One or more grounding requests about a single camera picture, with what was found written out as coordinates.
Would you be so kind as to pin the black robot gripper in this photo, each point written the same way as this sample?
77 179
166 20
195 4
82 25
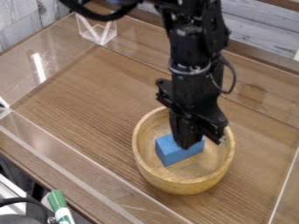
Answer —
189 94

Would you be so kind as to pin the blue foam block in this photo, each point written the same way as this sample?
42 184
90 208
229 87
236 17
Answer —
170 153

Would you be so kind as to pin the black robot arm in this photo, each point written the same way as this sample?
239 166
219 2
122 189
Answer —
197 36

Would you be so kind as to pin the brown wooden bowl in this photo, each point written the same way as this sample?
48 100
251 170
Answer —
195 174

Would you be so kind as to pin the green capped white marker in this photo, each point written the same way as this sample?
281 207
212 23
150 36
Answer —
58 207

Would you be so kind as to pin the clear acrylic corner bracket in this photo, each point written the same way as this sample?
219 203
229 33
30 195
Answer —
98 33

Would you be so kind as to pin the clear acrylic tray wall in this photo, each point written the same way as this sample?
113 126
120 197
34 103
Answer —
101 196

